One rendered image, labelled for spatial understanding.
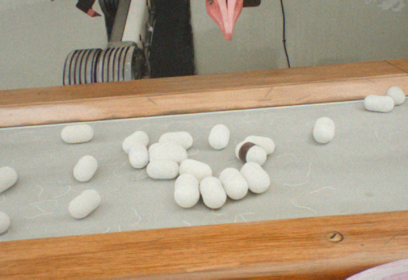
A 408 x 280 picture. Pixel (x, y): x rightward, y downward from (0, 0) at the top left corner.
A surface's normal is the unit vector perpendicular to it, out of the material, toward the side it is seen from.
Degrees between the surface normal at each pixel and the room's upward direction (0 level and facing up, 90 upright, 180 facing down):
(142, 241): 0
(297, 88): 45
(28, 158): 0
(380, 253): 0
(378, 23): 90
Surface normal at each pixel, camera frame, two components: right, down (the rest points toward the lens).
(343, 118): -0.07, -0.92
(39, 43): 0.10, 0.37
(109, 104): -0.04, -0.38
